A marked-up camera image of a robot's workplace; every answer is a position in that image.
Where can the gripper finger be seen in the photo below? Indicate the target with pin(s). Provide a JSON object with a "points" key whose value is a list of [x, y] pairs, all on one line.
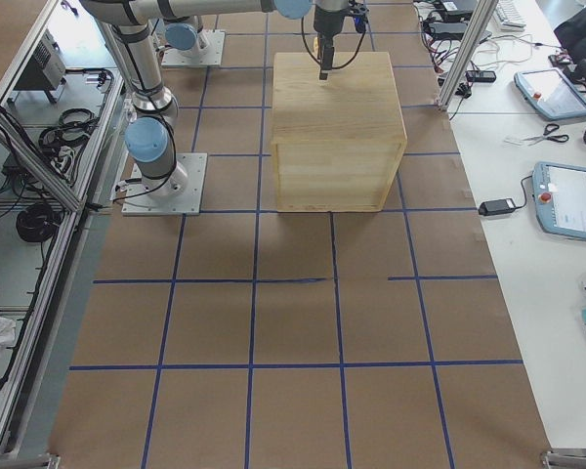
{"points": [[325, 55]]}

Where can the near blue teach pendant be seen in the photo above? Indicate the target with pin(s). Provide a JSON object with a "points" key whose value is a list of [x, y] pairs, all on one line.
{"points": [[560, 198]]}

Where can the aluminium frame post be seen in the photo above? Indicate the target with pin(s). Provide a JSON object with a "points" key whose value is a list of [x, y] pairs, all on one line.
{"points": [[471, 39]]}

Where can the blue teach pendant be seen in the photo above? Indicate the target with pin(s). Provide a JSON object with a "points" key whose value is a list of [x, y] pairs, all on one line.
{"points": [[560, 198], [551, 94]]}

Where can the black power adapter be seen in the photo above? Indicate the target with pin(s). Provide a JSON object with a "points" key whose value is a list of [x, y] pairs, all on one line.
{"points": [[497, 207]]}

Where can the black handled scissors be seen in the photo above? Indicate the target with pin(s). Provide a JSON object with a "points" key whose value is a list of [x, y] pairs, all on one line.
{"points": [[549, 133]]}

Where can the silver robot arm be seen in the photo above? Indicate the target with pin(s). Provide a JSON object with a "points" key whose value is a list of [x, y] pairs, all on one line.
{"points": [[293, 10], [150, 139]]}

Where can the wooden drawer cabinet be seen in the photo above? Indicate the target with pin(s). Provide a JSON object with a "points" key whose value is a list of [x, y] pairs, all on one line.
{"points": [[336, 143]]}

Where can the far blue teach pendant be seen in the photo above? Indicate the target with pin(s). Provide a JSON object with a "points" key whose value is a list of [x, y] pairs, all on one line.
{"points": [[551, 94]]}

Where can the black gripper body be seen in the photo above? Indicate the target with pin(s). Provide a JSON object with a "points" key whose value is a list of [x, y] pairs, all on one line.
{"points": [[326, 21]]}

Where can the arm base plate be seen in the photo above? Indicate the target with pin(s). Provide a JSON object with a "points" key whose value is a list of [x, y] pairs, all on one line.
{"points": [[187, 47], [181, 194]]}

